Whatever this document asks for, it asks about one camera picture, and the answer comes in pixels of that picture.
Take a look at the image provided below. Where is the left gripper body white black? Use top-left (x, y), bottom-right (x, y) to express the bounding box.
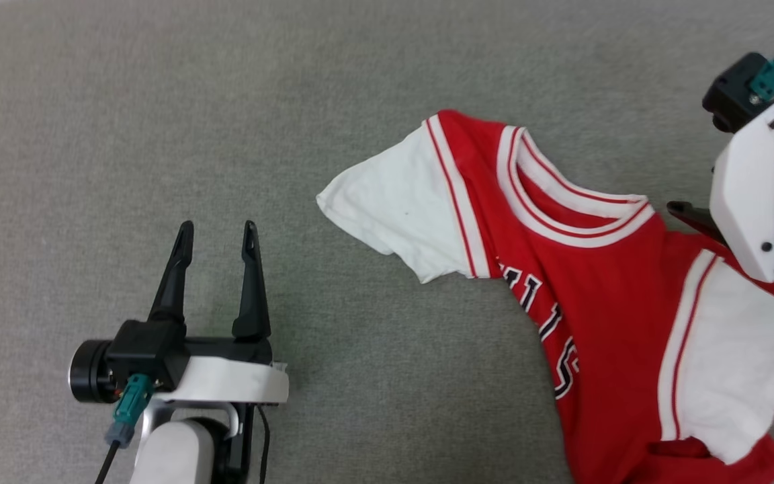
top-left (69, 336), bottom-right (290, 405)

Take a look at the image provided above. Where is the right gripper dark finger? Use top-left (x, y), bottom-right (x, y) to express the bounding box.
top-left (667, 200), bottom-right (730, 245)

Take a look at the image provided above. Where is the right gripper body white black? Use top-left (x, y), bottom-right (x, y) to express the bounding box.
top-left (709, 89), bottom-right (774, 283)

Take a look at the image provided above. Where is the grey fabric sofa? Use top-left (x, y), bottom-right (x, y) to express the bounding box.
top-left (0, 0), bottom-right (774, 484)

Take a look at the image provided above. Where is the thin black left camera cable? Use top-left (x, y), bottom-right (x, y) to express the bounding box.
top-left (95, 440), bottom-right (120, 484)

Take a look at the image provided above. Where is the thin black left gripper cable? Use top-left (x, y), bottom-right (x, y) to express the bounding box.
top-left (256, 406), bottom-right (271, 484)

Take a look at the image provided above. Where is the red white basketball jersey shirt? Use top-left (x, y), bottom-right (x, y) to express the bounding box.
top-left (316, 109), bottom-right (774, 484)

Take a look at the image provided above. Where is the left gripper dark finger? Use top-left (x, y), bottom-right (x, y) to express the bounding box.
top-left (148, 220), bottom-right (194, 325)
top-left (232, 220), bottom-right (271, 340)

